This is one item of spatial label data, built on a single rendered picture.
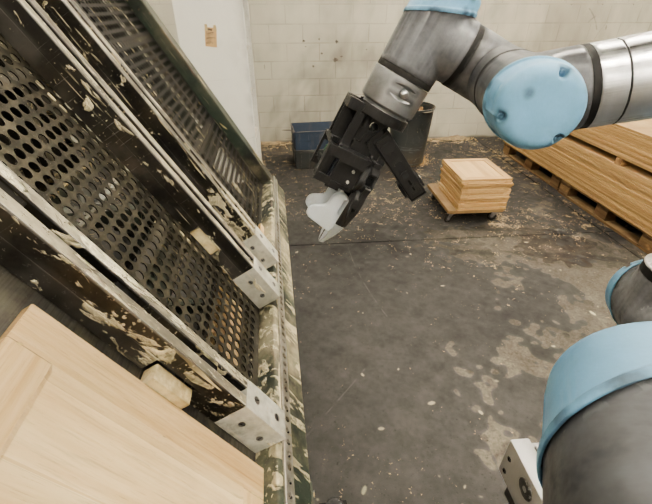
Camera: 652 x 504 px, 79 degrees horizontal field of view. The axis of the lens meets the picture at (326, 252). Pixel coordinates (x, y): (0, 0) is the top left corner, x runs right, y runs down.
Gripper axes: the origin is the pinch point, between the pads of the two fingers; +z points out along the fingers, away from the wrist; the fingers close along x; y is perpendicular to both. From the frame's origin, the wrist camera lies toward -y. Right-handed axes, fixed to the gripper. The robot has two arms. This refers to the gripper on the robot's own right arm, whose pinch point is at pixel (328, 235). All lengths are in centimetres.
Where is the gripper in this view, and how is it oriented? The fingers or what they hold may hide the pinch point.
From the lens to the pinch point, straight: 61.4
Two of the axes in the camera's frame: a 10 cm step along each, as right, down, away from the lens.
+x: 0.8, 5.3, -8.4
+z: -4.6, 7.7, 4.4
